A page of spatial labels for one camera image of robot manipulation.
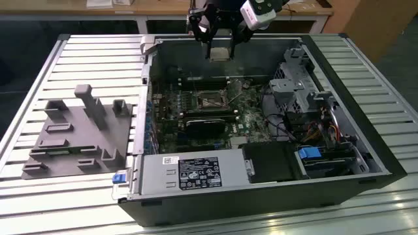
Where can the CPU socket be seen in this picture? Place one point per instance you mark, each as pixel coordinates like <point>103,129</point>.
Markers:
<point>211,100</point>

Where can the blue case latch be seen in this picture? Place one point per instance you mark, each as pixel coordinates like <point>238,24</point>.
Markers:
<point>118,178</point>

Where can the silver chipset heatsink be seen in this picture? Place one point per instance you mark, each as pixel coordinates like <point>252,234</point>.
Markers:
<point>238,142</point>

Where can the silver metal drive cage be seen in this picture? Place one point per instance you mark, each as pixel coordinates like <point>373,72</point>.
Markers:
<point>287,85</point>

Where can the silver square CPU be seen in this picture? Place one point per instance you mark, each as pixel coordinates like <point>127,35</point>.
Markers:
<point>219,54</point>

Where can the white paper box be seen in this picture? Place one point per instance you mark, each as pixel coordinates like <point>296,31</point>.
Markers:
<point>98,3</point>
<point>123,2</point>

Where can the wooden desk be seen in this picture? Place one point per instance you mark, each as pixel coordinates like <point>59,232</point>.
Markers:
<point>48,9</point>

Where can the hard disk in blue carrier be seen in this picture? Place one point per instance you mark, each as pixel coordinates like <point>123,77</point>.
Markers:
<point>309,153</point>

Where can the grey parts rack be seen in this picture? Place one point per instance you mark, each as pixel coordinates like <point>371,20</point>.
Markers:
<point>81,137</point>

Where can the silver power supply unit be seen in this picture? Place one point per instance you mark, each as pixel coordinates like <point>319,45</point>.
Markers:
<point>156,171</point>

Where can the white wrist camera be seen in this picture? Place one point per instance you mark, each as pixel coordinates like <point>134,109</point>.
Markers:
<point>258,14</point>

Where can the black open PC case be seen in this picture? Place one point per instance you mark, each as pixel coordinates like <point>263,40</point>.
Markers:
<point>228,210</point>

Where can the wooden cabinet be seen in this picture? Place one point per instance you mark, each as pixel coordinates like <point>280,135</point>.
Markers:
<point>375,24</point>

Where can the black plastic bay cover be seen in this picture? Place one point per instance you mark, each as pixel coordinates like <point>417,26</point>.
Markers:
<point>271,161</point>

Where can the round coin battery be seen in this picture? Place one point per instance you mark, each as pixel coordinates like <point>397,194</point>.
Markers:
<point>247,84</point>

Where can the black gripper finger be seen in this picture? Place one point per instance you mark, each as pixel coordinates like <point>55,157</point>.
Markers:
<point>200,36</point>
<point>242,34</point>

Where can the green motherboard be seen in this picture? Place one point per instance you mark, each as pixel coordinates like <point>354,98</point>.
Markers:
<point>251,115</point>

